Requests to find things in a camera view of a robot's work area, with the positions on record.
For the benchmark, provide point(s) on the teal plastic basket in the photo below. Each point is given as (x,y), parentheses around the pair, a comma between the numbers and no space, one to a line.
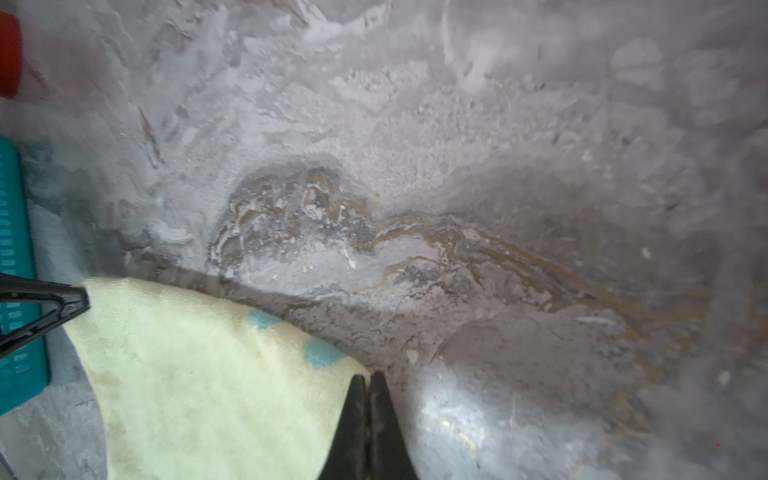
(24,373)

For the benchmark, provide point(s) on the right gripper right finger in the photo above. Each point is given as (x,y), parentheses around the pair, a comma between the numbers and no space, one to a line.
(387,454)

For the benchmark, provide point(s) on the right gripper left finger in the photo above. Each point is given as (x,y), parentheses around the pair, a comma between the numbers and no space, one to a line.
(347,457)

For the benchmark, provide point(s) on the red pencil cup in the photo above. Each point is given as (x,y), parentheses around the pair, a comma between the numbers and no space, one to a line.
(11,55)

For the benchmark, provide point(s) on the pale green towel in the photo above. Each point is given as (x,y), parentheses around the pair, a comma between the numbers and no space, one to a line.
(190,386)

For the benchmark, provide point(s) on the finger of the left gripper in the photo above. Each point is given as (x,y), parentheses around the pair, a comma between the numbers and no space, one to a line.
(68,302)

